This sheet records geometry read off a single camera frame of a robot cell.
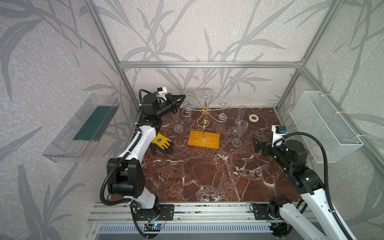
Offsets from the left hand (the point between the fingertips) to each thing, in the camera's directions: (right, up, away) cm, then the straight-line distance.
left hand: (186, 96), depth 74 cm
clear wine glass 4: (+1, 0, +6) cm, 6 cm away
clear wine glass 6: (+20, -3, +5) cm, 21 cm away
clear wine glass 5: (+10, +2, +7) cm, 13 cm away
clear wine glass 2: (+32, -7, +17) cm, 36 cm away
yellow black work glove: (-19, -28, +23) cm, 40 cm away
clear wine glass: (-10, -18, +35) cm, 40 cm away
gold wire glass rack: (+7, -24, +28) cm, 37 cm away
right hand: (+36, -19, -3) cm, 41 cm away
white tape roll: (+48, -10, +41) cm, 64 cm away
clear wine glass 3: (+31, -15, +11) cm, 36 cm away
